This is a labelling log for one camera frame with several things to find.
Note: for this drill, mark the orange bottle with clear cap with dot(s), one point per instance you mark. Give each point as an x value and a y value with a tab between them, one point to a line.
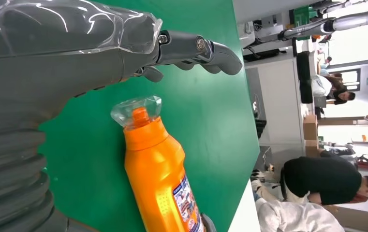
155	173

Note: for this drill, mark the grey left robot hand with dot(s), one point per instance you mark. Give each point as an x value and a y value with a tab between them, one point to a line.
42	64

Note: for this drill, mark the white cabinet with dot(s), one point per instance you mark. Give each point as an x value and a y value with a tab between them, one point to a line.
280	105

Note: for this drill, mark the white desk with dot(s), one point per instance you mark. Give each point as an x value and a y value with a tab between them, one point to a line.
244	217

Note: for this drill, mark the black bag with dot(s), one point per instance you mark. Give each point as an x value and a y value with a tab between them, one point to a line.
260	128

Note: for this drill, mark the white machine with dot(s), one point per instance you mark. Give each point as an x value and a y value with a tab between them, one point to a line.
246	35

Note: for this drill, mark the green crate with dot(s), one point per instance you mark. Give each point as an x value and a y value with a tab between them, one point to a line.
302	14

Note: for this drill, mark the green table mat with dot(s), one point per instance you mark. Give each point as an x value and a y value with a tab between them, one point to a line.
209	121

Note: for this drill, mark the person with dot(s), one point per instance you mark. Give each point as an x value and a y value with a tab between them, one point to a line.
342	97
324	179
325	62
292	217
321	85

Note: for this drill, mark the brown cardboard box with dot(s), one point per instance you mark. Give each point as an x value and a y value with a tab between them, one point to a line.
310	128
312	148

